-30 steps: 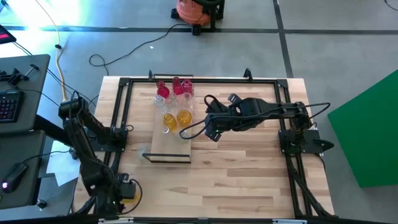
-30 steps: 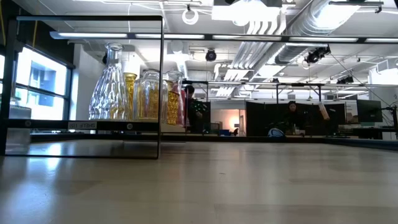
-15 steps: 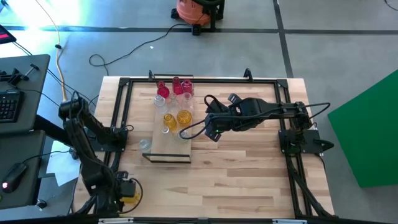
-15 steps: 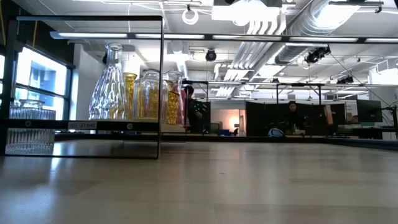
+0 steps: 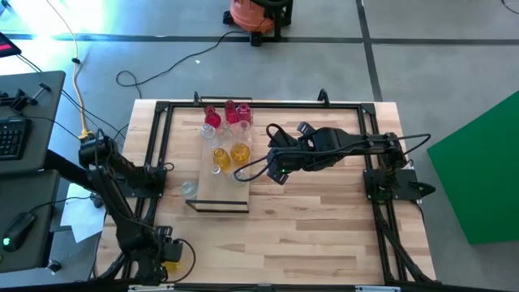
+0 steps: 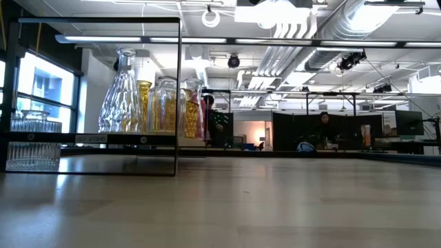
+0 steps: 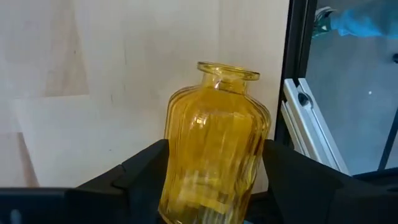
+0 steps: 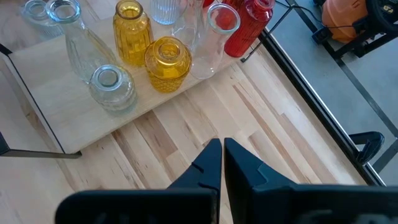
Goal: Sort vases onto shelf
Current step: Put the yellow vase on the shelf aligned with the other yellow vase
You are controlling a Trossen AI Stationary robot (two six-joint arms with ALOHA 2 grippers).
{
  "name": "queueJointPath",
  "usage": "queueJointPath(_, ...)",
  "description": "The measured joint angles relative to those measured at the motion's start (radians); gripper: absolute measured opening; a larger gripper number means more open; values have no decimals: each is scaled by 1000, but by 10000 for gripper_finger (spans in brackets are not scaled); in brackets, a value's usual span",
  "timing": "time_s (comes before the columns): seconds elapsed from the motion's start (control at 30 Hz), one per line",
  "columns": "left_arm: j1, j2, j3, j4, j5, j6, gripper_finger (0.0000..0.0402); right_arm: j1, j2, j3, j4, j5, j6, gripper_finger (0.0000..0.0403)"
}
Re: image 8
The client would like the clear round glass vase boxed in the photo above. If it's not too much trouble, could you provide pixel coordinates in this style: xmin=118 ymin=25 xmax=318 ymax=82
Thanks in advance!
xmin=21 ymin=0 xmax=65 ymax=40

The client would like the wooden shelf black frame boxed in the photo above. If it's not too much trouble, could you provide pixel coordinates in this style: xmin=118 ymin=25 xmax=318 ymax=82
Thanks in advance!
xmin=0 ymin=0 xmax=293 ymax=159

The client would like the orange shop vacuum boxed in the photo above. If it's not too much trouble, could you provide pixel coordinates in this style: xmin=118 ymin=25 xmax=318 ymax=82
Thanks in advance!
xmin=312 ymin=0 xmax=398 ymax=58

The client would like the clear ribbed glass jar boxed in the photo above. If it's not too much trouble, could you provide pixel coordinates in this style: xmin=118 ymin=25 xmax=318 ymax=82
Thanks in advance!
xmin=89 ymin=64 xmax=137 ymax=113

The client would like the clear ribbed glass bottle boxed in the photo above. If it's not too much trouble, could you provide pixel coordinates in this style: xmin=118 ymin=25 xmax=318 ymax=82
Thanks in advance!
xmin=150 ymin=0 xmax=189 ymax=26

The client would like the amber hobnail glass vase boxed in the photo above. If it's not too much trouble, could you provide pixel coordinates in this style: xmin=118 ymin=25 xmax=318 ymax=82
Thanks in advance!
xmin=113 ymin=0 xmax=155 ymax=67
xmin=144 ymin=36 xmax=193 ymax=93

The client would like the red ribbed glass vase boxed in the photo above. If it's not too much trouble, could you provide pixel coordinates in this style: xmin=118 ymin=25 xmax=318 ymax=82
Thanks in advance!
xmin=223 ymin=0 xmax=276 ymax=58

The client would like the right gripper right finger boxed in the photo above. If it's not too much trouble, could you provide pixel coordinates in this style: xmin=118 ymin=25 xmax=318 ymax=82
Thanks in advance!
xmin=223 ymin=138 xmax=398 ymax=224

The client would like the black frame clamp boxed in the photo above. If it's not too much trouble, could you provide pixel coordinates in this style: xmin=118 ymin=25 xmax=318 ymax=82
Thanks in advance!
xmin=348 ymin=131 xmax=386 ymax=166

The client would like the clear narrow-necked glass vase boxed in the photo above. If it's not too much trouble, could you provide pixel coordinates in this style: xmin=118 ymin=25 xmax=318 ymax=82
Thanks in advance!
xmin=45 ymin=0 xmax=118 ymax=84

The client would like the clear smooth glass carafe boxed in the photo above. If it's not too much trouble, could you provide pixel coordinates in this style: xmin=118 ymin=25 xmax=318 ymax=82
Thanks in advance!
xmin=190 ymin=2 xmax=241 ymax=80

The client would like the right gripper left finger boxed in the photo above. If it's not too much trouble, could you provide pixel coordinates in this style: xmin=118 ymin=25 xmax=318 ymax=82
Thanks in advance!
xmin=55 ymin=138 xmax=223 ymax=224

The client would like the clear fluted glass carafe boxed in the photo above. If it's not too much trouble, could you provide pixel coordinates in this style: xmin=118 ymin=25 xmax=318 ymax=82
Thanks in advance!
xmin=172 ymin=0 xmax=206 ymax=50

